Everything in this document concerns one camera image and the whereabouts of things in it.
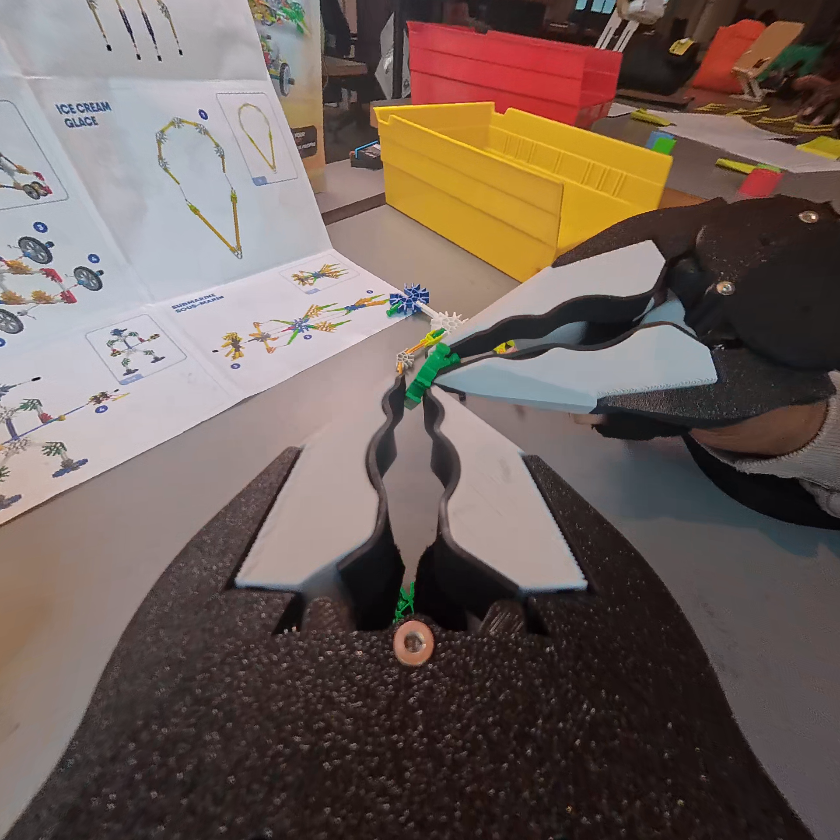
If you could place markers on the yellow toy set box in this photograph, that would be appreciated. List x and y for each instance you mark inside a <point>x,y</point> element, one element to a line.
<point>302,98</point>

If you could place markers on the black printed cardboard box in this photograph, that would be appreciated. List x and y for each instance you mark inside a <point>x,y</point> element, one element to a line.
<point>392,59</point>

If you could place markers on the small green blue block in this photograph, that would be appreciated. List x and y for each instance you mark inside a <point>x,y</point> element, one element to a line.
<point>661,143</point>

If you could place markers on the yellow plastic bin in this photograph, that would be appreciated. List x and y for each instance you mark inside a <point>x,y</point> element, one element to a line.
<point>472,197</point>

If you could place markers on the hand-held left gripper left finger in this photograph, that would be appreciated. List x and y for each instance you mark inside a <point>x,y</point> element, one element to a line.
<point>315,518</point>

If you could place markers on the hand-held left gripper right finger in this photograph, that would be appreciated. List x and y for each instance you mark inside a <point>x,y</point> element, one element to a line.
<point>518,518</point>

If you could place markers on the small black device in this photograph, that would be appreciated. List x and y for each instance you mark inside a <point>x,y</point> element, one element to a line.
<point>367,155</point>

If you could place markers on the small red block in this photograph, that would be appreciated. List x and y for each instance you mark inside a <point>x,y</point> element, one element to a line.
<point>760,184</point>

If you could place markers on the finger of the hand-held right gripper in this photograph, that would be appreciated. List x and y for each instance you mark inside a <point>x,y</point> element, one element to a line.
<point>577,275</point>
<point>590,374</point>

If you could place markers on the green and blue toy assembly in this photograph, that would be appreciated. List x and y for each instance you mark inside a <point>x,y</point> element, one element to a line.
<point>426,374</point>

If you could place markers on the person's right hand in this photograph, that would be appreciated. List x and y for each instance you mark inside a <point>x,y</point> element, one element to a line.
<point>754,434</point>

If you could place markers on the stack of red plastic bins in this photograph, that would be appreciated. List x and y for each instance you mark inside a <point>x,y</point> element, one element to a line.
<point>512,65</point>

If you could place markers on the orange plastic object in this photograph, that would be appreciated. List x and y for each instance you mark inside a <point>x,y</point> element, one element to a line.
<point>728,56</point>

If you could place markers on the person's right forearm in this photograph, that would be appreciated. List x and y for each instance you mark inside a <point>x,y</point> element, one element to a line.
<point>814,466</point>

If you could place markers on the multicoloured toy hand assembly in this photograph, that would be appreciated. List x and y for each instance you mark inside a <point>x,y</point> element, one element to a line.
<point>410,300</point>

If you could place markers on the green toy connector with rods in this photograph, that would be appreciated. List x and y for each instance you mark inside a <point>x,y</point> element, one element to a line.
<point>405,600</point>

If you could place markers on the grey desk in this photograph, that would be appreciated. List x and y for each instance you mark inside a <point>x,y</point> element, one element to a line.
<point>131,525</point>

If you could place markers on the white toy instruction sheet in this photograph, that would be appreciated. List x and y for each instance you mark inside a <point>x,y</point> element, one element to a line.
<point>131,229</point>

